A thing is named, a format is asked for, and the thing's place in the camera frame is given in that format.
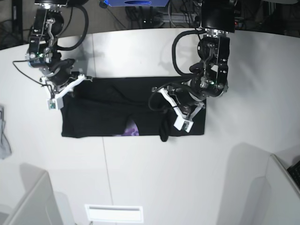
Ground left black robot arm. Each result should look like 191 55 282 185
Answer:
153 0 236 108

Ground white power strip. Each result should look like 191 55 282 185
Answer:
160 13 200 23

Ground dark navy T-shirt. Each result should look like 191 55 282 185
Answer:
61 76 206 142

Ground blue box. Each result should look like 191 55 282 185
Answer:
103 0 169 7

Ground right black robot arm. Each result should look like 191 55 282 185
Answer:
26 0 89 86

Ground grey cloth at edge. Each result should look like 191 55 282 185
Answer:
0 106 12 159

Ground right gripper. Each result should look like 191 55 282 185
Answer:
25 35 93 87

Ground black keyboard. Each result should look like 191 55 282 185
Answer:
287 161 300 188

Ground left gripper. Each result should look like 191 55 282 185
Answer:
151 35 230 101

